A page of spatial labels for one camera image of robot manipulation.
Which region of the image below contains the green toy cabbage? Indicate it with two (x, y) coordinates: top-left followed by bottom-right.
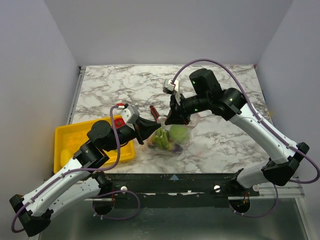
(169, 125), (190, 145)

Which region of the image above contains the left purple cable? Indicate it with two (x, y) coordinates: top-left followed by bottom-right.
(11, 104), (122, 232)

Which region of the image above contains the purple cable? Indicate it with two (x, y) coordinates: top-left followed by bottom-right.
(172, 58), (320, 185)
(11, 104), (122, 232)

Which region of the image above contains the purple toy eggplant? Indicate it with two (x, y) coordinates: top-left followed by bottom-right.
(168, 143), (184, 153)

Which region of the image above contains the green toy celery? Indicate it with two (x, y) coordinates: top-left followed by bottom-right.
(152, 128), (170, 151)

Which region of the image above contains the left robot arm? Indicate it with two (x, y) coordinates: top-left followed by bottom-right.
(9, 117), (161, 237)

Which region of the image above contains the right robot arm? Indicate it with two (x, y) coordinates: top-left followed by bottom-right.
(163, 68), (303, 196)

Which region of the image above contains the red toy tomato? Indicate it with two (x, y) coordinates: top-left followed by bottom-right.
(114, 117), (126, 129)

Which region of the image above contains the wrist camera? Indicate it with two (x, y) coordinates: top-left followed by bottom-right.
(117, 104), (140, 128)
(162, 79), (181, 105)

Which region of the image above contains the clear zip top bag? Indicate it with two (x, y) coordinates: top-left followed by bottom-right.
(146, 113), (201, 156)

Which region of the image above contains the red black utility knife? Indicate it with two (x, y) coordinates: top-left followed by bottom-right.
(149, 105), (160, 122)

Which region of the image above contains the yellow plastic tray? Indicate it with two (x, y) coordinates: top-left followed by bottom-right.
(53, 115), (136, 174)

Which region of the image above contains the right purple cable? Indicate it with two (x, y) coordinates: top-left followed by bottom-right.
(172, 58), (320, 185)

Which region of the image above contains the black base frame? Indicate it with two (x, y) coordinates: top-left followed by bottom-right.
(82, 169), (266, 208)

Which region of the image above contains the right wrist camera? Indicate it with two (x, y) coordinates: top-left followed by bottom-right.
(162, 79), (181, 105)

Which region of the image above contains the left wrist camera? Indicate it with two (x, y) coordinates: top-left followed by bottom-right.
(117, 104), (140, 128)

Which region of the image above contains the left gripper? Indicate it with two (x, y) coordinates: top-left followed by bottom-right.
(104, 116), (162, 153)

